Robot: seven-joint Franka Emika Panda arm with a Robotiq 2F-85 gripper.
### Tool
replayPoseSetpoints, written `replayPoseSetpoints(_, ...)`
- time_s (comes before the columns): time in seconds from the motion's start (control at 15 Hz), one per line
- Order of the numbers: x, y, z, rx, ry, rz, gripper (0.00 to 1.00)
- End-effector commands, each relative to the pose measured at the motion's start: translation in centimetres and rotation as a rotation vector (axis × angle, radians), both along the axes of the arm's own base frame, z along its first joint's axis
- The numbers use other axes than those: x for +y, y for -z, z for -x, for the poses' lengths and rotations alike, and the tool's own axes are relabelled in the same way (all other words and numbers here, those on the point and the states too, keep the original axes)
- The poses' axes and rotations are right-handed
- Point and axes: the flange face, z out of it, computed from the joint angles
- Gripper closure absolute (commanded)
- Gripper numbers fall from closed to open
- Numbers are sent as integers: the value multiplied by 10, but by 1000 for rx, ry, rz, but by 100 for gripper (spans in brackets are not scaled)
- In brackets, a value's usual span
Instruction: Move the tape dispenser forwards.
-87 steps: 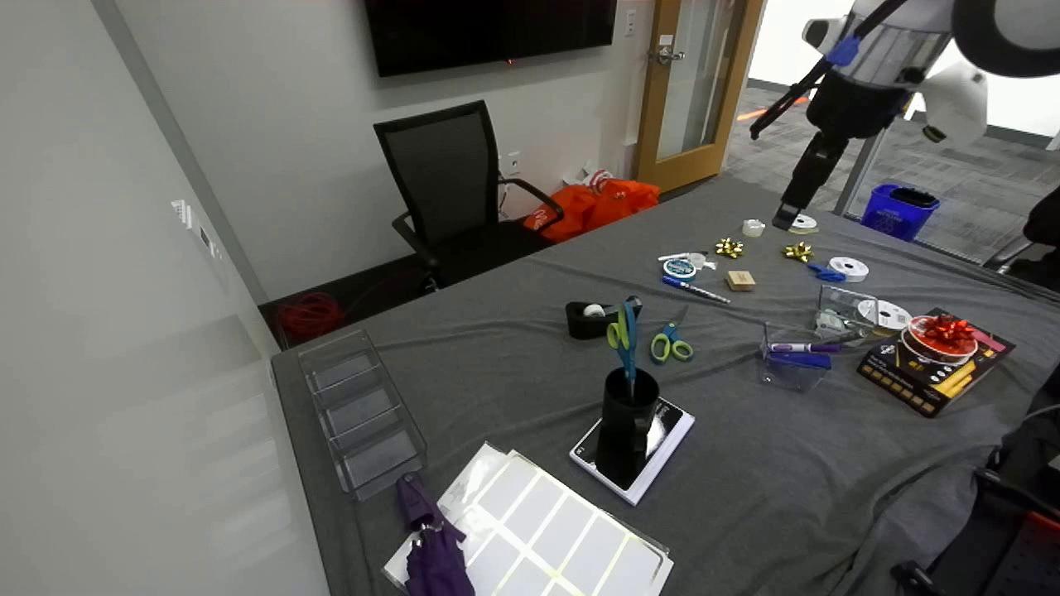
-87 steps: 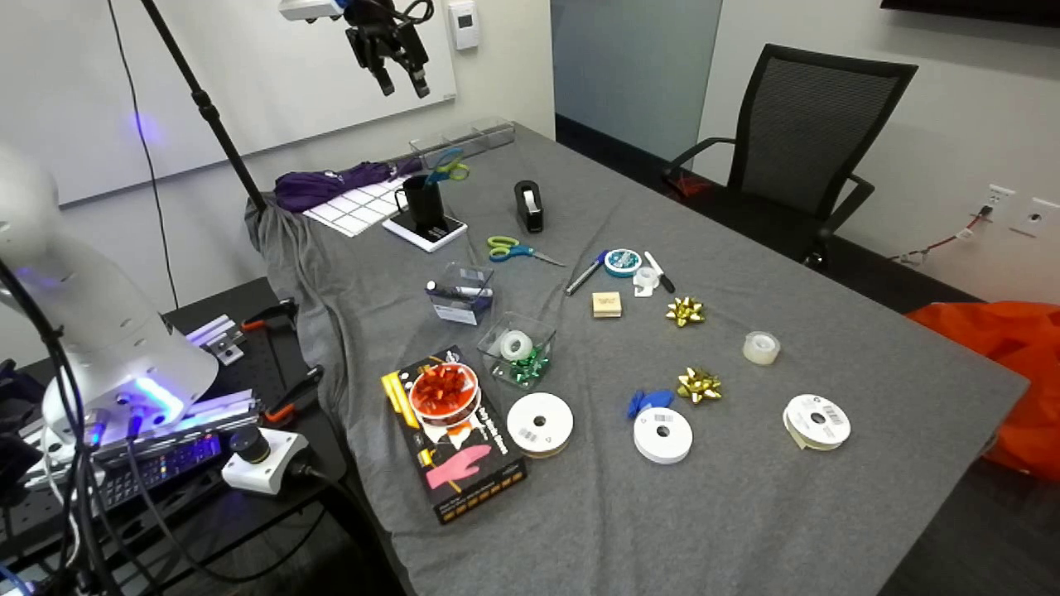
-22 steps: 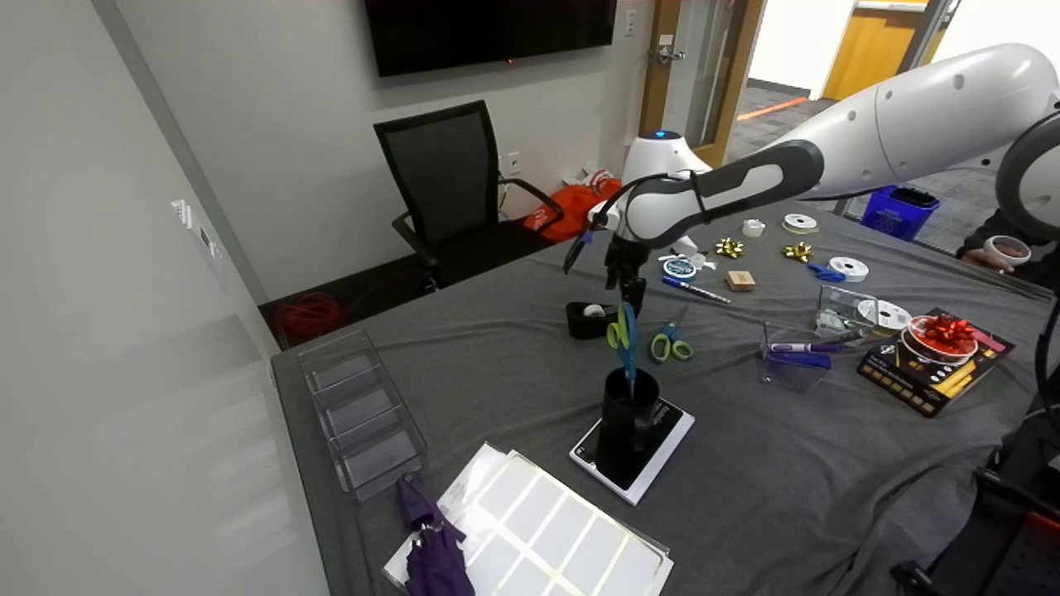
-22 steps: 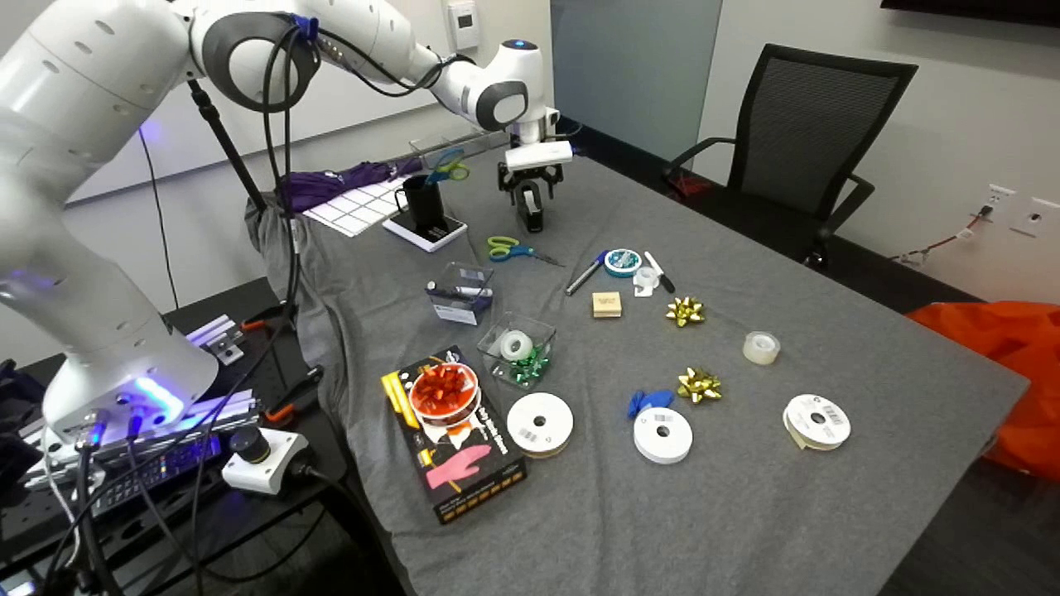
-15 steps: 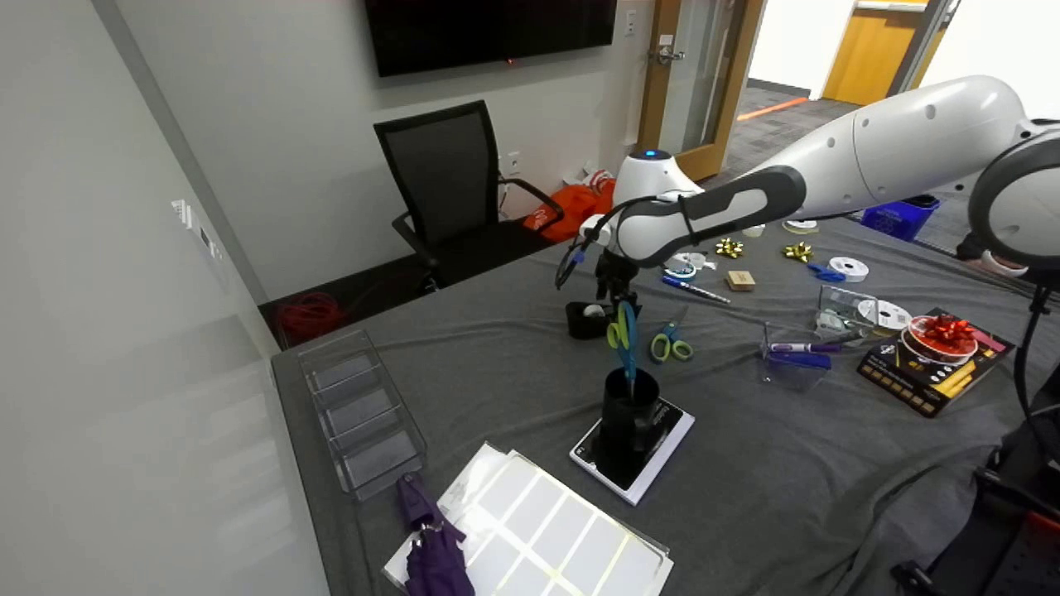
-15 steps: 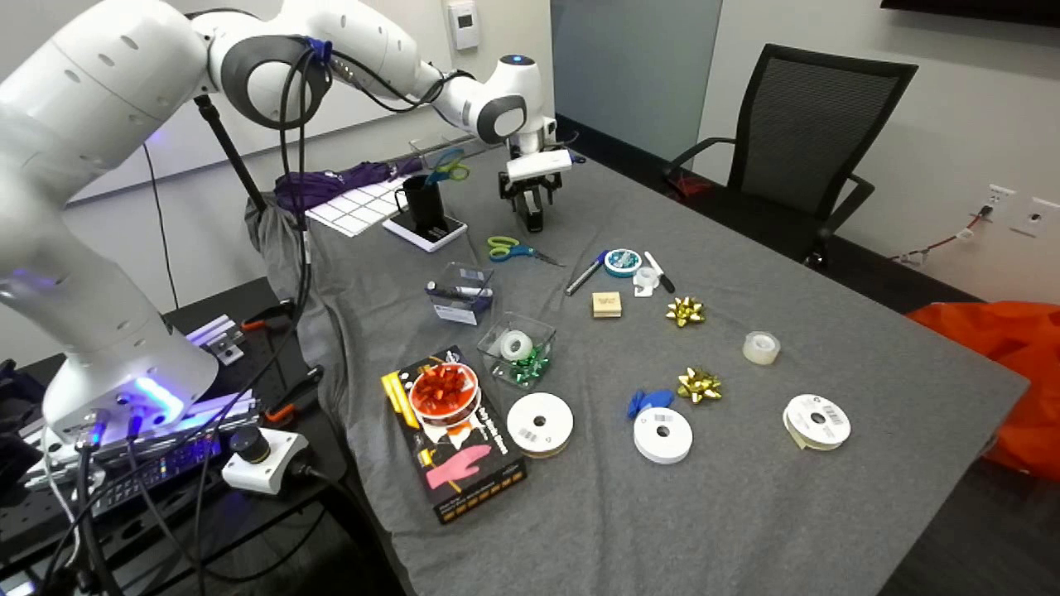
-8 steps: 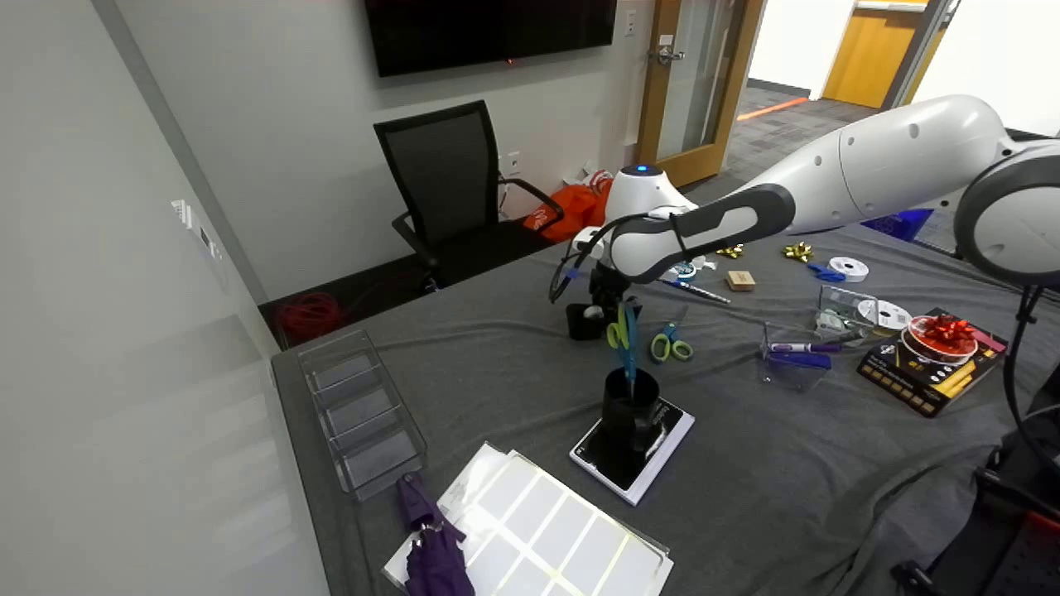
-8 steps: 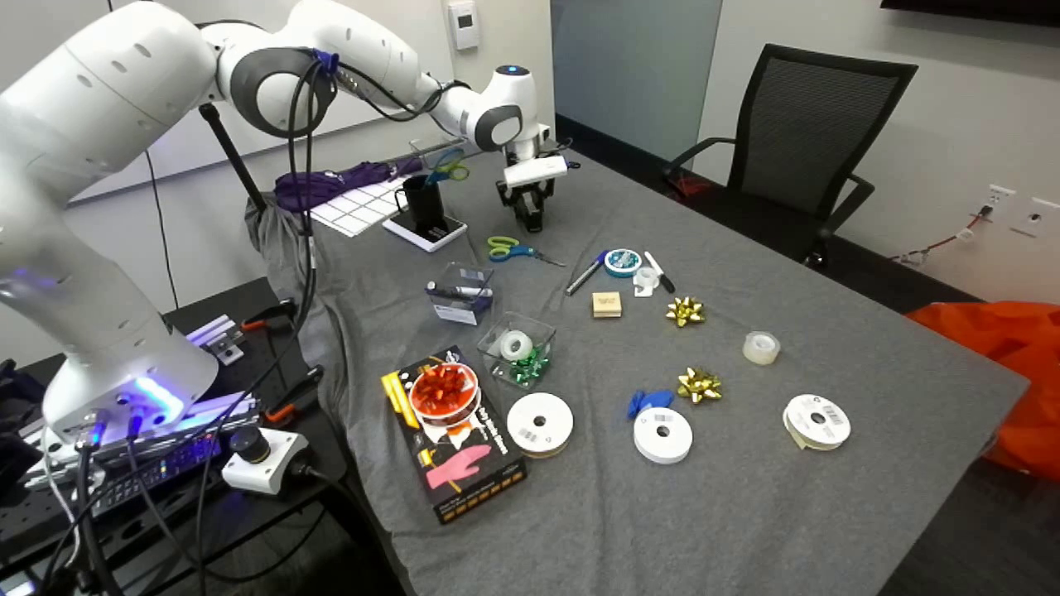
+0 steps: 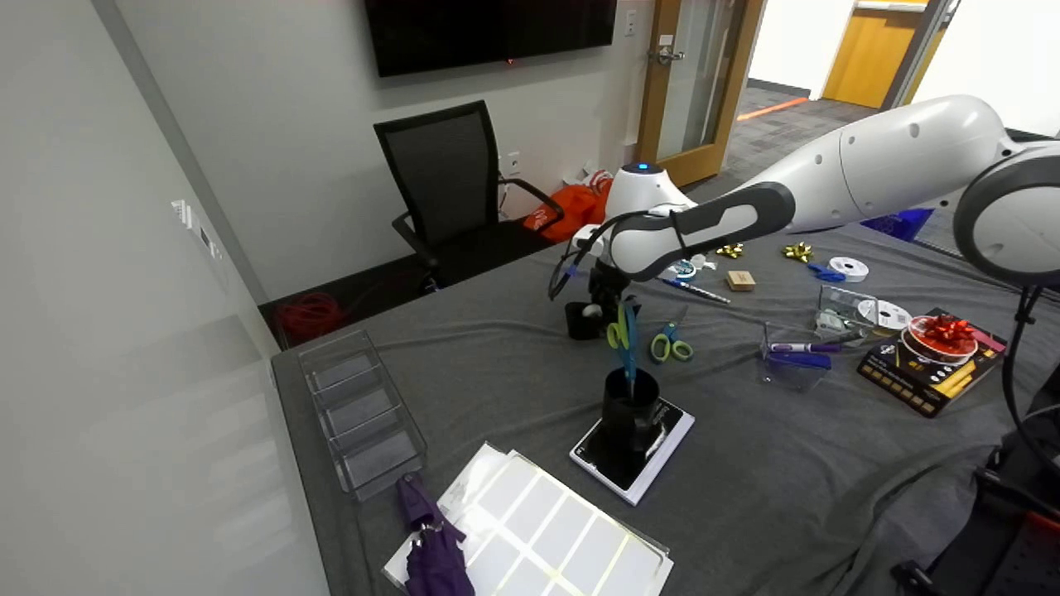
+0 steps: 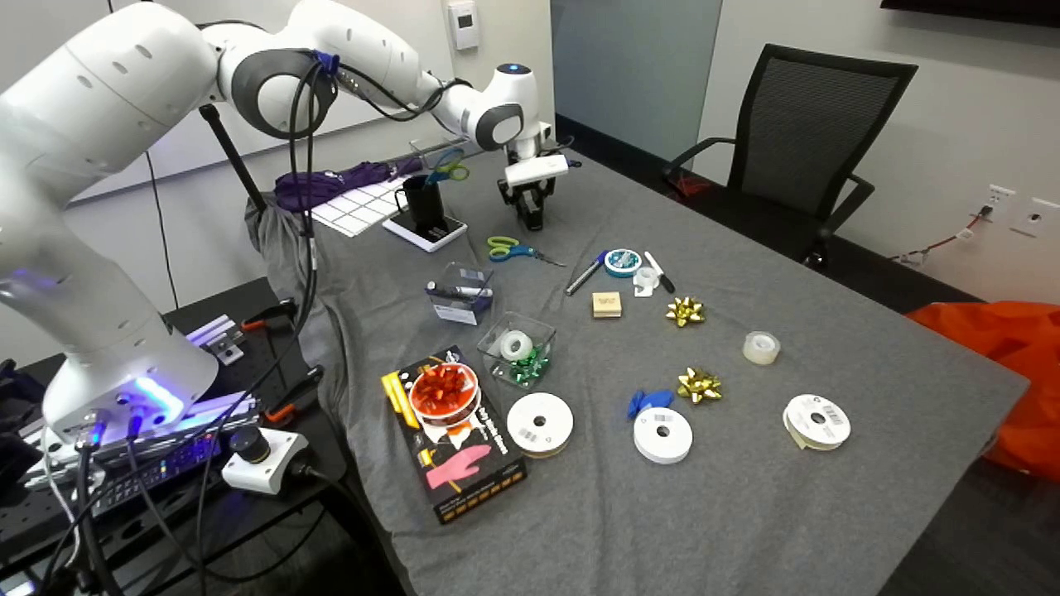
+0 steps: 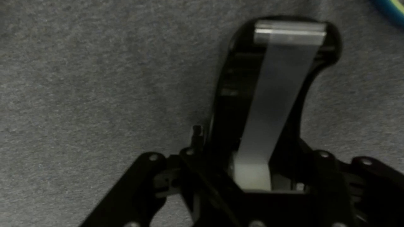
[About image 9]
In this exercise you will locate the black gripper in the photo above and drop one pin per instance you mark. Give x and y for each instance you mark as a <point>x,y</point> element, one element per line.
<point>612,286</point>

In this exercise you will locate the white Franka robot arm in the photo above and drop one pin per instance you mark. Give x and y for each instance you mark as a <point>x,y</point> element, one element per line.
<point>883,165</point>

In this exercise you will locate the yellow-green blue scissors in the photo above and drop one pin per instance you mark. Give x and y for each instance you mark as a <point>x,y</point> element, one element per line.
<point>623,335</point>

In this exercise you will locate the dark blue pen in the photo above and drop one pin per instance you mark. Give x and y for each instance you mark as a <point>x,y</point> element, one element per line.
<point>701,291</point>

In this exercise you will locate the orange plastic bag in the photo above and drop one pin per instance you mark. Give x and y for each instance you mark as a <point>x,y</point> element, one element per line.
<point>574,211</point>

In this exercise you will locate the black pen cup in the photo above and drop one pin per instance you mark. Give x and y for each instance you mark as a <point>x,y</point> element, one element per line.
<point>629,425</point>

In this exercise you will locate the flat white black box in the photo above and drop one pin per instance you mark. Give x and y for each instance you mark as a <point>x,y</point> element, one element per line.
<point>667,435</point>

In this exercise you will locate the gold gift bow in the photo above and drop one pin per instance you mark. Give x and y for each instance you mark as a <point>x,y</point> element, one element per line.
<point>800,254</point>
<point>729,254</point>

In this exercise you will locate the small beige wooden block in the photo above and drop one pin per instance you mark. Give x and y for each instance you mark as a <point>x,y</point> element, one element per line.
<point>739,278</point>

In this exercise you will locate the clear plastic pen box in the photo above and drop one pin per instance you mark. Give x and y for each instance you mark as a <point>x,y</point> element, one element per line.
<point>798,357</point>

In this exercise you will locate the black mesh office chair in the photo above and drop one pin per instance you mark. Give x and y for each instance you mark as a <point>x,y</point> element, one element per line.
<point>442,165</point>

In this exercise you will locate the wooden glass panel door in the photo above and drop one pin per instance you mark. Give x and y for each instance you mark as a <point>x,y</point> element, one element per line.
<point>664,100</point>

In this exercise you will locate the clear bag green bows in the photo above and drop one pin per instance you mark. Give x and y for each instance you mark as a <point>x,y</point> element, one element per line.
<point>832,320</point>

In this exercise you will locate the grey tablecloth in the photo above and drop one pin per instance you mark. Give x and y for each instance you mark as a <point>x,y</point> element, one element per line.
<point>773,484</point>

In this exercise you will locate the white spool blue ribbon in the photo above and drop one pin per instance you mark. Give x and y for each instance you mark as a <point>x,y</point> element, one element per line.
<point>848,269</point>

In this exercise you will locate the clear plastic tray organizer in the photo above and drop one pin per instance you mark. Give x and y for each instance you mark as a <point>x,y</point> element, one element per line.
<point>359,419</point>

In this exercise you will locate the large white ribbon spool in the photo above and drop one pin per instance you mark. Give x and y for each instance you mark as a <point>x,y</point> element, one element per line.
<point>886,312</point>

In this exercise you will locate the purple cloth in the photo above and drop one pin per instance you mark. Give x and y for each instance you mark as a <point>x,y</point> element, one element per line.
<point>432,550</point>

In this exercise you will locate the blue recycling bin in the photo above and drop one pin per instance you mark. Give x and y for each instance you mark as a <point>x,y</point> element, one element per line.
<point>899,227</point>

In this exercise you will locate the red gift bow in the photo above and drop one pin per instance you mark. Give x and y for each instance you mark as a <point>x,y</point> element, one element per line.
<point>943,335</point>

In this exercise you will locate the yellow wooden door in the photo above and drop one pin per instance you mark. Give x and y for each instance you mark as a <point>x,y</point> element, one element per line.
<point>880,49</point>

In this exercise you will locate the white wall outlet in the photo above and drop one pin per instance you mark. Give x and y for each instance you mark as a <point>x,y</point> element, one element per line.
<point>516,159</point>

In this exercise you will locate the black wall television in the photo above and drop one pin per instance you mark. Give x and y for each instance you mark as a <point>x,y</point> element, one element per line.
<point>484,34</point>

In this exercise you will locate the white wall thermostat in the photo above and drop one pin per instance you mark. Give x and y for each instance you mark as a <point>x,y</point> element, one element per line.
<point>189,227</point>

